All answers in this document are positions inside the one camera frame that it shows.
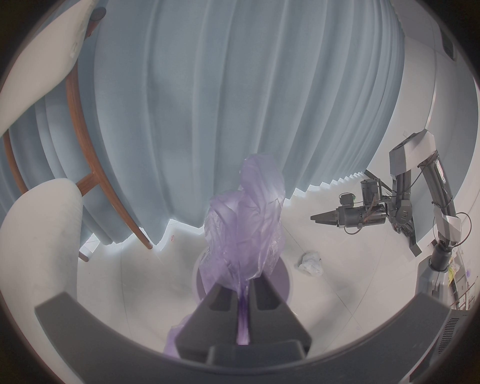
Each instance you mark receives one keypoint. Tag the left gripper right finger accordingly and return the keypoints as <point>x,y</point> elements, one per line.
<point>277,322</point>

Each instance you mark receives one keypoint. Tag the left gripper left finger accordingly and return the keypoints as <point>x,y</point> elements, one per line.
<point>210,322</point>

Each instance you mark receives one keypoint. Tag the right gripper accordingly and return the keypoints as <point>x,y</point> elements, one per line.
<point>360,216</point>

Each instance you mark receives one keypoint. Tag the white plastic wrapper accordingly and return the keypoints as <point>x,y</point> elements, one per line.
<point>310,263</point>

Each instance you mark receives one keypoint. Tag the purple plastic bag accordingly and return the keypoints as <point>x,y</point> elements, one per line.
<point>255,210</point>

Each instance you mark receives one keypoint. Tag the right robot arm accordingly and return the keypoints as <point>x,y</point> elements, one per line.
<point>412,150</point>

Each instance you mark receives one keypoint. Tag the white trash bin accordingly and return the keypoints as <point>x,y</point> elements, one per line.
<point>283,279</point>

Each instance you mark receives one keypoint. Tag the pale blue curtain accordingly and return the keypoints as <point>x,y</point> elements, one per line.
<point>225,93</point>

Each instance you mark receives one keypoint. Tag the white wooden chair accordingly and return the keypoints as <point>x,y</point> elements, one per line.
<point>37,232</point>

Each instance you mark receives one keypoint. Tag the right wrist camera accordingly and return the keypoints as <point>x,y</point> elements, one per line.
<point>347,198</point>

